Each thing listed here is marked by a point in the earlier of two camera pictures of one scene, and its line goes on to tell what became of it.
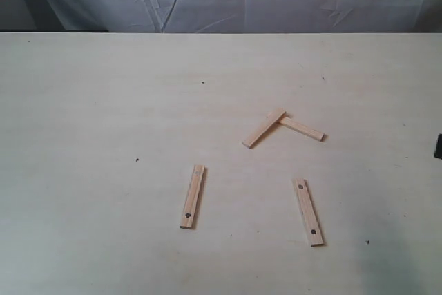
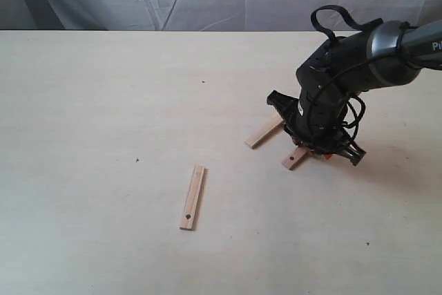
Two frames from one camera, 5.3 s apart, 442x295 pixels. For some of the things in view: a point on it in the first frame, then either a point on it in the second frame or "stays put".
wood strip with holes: [192, 197] stays put
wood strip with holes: [307, 207] -> [295, 157]
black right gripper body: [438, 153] -> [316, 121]
